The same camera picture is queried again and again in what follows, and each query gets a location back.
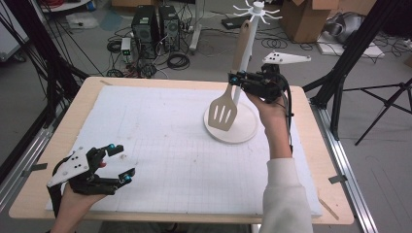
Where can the white hook stand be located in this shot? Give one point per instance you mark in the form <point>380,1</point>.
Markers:
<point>247,129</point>

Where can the black tripod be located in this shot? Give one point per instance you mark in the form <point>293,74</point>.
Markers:
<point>387,103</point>

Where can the wooden slotted spatula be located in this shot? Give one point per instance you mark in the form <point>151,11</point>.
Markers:
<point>223,125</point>

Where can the white foam board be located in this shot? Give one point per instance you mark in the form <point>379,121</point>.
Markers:
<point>353,50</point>

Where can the black metal frame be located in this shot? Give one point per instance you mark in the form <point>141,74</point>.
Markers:
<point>48,64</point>
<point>350,55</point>

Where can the person's right hand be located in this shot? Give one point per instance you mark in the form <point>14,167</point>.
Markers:
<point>272,111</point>

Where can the grey metal clamp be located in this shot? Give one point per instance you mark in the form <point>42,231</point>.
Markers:
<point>337,179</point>
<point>35,168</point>

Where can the black computer tower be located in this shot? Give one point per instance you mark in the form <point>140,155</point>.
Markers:
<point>144,30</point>
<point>169,27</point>

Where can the white grid mat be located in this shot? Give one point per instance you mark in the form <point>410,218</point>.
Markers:
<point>178,168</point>

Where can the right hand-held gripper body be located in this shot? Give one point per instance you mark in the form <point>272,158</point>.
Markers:
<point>267,84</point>

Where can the white metal leg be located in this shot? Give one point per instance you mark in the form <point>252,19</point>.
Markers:
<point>197,29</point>

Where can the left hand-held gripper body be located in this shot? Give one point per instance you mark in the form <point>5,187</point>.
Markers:
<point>76,168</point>

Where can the small white power device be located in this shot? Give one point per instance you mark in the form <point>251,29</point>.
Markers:
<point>126,48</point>

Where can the cardboard box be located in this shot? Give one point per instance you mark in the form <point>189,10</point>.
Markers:
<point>304,22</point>

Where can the grey bag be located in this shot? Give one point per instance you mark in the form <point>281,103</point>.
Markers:
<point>345,27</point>

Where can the thin wooden stick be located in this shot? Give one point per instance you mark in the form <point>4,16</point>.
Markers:
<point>328,208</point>

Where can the flat black device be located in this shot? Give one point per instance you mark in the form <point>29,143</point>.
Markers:
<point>233,22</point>

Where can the clear plastic bag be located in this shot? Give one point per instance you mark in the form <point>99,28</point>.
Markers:
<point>82,21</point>

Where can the person's left hand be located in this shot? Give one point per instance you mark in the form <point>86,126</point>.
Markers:
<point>74,210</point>

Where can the aluminium rail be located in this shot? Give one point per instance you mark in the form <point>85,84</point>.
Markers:
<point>13,184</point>
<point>346,161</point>

